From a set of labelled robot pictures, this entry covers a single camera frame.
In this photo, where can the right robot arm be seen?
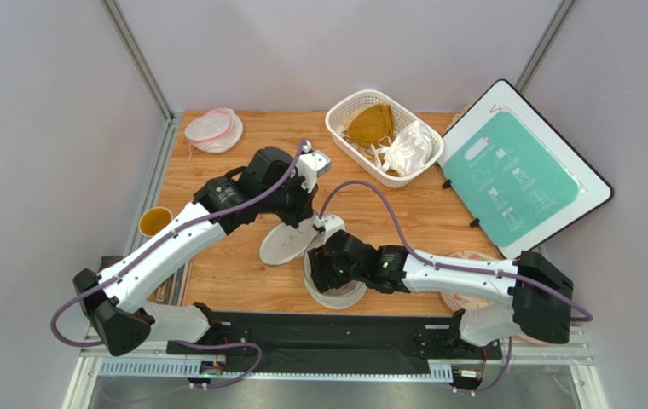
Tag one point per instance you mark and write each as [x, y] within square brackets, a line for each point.
[527, 296]

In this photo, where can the white pink-trimmed mesh laundry bag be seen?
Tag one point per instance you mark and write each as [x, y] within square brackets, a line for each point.
[216, 131]

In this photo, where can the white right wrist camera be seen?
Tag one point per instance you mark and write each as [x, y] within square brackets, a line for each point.
[326, 227]

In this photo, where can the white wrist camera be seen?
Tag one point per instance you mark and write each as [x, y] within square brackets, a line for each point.
[311, 165]
[326, 227]

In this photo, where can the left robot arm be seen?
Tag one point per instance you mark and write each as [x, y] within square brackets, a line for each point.
[115, 301]

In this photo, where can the mustard yellow bra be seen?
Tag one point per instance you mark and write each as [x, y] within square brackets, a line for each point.
[381, 127]

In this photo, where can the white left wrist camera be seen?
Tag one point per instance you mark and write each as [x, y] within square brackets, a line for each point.
[311, 165]

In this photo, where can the white bra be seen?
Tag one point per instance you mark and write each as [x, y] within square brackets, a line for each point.
[406, 153]

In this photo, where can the white teal folding board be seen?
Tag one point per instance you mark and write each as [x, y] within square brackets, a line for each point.
[521, 181]

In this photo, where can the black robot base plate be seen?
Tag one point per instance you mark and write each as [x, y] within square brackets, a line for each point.
[341, 344]

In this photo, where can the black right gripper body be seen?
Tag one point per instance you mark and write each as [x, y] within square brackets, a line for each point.
[320, 269]

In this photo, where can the patterned mug with tea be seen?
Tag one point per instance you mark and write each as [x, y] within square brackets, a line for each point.
[154, 220]

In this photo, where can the white plastic basket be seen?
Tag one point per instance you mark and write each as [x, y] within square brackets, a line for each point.
[361, 155]

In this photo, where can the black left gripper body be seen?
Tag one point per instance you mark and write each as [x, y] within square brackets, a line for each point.
[295, 199]

